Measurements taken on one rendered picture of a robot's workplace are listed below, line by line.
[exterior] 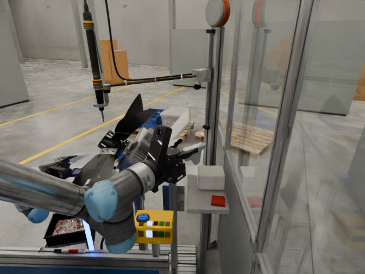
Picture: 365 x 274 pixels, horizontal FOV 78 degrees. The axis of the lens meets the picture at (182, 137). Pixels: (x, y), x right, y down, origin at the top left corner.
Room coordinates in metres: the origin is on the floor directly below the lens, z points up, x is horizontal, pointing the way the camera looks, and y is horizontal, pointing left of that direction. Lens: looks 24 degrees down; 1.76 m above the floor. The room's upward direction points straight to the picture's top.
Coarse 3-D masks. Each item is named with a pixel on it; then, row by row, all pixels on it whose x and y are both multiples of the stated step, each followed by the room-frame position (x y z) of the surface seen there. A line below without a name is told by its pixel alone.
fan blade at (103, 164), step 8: (96, 160) 1.00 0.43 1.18; (104, 160) 0.99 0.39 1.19; (112, 160) 0.99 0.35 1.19; (88, 168) 0.95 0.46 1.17; (96, 168) 0.93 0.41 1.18; (104, 168) 0.93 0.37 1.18; (112, 168) 0.92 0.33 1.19; (80, 176) 0.90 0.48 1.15; (88, 176) 0.88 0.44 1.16; (96, 176) 0.87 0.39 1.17; (104, 176) 0.85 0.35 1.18; (80, 184) 0.84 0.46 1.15
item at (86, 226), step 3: (84, 222) 0.73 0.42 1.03; (84, 225) 0.73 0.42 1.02; (87, 225) 0.73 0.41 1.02; (87, 228) 0.73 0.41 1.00; (87, 231) 0.73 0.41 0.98; (87, 234) 0.73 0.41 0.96; (90, 234) 0.73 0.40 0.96; (87, 237) 0.73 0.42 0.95; (90, 237) 0.73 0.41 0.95; (87, 240) 0.73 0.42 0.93; (90, 240) 0.73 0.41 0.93; (90, 243) 0.73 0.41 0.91; (90, 246) 0.73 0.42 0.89; (90, 249) 0.73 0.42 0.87; (93, 249) 0.73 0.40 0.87
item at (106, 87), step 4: (108, 84) 1.11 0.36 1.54; (104, 88) 1.09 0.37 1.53; (108, 88) 1.10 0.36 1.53; (104, 92) 1.08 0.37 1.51; (108, 92) 1.09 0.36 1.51; (104, 96) 1.08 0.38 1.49; (108, 96) 1.09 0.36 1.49; (104, 100) 1.09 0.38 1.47; (108, 100) 1.09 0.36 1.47; (96, 104) 1.06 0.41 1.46; (100, 104) 1.06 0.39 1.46; (104, 104) 1.06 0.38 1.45; (108, 104) 1.09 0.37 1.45
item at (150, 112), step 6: (132, 114) 0.99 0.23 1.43; (138, 114) 1.04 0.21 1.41; (144, 114) 1.08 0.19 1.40; (150, 114) 1.12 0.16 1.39; (120, 120) 0.97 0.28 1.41; (126, 120) 1.03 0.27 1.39; (132, 120) 1.07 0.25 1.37; (138, 120) 1.10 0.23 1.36; (144, 120) 1.13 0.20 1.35; (120, 126) 1.07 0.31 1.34; (126, 126) 1.10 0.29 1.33; (132, 126) 1.12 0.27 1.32; (138, 126) 1.14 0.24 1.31; (120, 132) 1.13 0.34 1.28; (126, 132) 1.15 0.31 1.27; (132, 132) 1.16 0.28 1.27
